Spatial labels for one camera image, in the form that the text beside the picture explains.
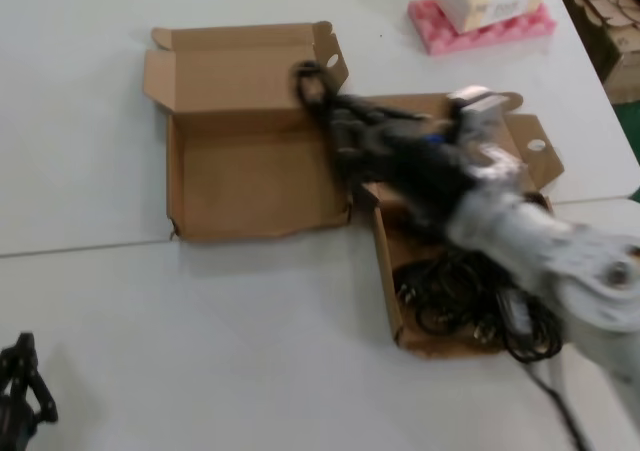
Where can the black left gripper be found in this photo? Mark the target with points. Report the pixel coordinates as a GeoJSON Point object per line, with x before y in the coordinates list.
{"type": "Point", "coordinates": [12, 431]}

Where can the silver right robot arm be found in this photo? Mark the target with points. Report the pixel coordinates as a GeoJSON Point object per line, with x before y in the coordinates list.
{"type": "Point", "coordinates": [530, 236]}

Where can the empty open cardboard box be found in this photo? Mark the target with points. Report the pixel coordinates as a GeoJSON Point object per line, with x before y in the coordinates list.
{"type": "Point", "coordinates": [250, 186]}

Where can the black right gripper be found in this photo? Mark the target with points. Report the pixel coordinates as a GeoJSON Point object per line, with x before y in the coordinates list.
{"type": "Point", "coordinates": [430, 176]}

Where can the stacked brown cardboard boxes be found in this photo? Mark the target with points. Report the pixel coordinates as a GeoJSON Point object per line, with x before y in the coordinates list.
{"type": "Point", "coordinates": [605, 26]}

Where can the pink foam pad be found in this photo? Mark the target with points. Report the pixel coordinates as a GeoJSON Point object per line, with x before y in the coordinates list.
{"type": "Point", "coordinates": [475, 38]}

